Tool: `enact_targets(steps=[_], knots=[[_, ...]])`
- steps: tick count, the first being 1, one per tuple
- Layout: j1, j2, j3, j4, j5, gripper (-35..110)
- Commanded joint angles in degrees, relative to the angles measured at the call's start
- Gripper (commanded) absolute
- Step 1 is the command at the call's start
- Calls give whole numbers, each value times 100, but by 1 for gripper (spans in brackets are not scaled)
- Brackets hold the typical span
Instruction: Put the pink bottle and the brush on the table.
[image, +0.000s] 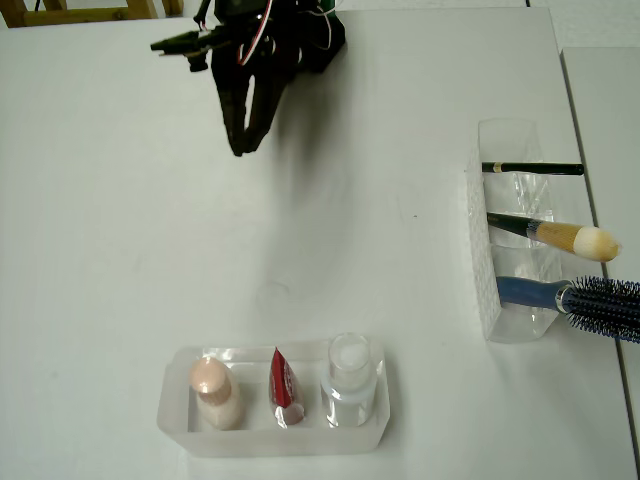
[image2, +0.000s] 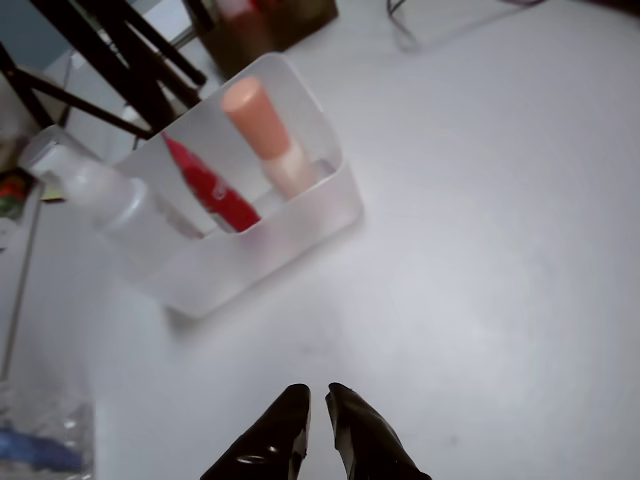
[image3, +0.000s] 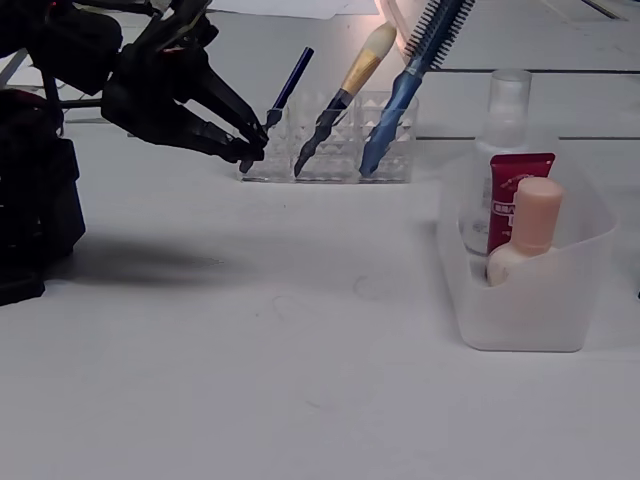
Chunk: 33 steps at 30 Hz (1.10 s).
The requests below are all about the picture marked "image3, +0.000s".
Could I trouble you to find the makeup brush with gold ferrule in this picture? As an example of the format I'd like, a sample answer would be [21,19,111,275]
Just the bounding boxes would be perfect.
[293,21,399,177]

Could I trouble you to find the pink lotion bottle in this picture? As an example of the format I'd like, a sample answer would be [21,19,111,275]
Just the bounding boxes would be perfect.
[485,177,566,289]

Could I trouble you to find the clear spray bottle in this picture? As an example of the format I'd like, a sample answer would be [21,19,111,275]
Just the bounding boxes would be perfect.
[458,67,533,259]

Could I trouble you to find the dark blue eyeliner pencil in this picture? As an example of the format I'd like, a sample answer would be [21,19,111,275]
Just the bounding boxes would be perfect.
[238,46,316,175]

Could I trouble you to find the clear acrylic organizer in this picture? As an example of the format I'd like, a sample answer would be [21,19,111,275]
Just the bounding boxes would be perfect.
[230,88,420,184]

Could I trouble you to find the pale pink curved band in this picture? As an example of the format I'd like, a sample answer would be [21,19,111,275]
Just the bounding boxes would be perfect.
[374,0,416,66]

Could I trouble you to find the blue round hairbrush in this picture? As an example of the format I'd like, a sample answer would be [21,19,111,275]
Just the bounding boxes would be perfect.
[358,0,477,178]

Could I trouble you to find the red hand cream tube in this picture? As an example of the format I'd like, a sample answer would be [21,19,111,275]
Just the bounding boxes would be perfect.
[485,152,557,261]

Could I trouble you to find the translucent plastic bin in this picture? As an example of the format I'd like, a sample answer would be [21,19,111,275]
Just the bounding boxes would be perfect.
[437,127,621,354]

